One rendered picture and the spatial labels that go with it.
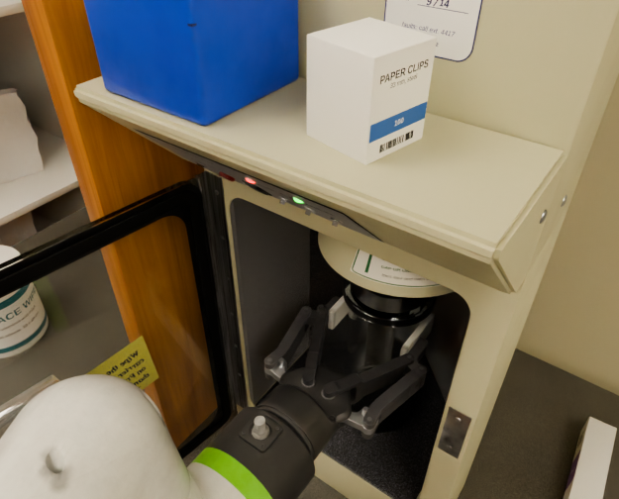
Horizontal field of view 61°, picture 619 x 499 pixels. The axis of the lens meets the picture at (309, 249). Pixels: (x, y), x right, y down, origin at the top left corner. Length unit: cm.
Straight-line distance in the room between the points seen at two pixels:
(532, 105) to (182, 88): 21
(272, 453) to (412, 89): 32
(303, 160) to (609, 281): 68
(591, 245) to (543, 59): 58
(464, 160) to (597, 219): 56
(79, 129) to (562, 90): 38
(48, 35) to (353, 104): 28
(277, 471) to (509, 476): 45
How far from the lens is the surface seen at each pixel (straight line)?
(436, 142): 33
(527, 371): 99
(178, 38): 33
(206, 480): 48
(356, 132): 30
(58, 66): 49
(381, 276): 49
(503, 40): 34
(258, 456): 48
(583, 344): 101
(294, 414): 51
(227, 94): 35
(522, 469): 88
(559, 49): 34
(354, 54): 29
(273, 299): 69
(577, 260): 91
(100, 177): 54
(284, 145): 32
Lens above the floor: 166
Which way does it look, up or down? 39 degrees down
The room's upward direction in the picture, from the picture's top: straight up
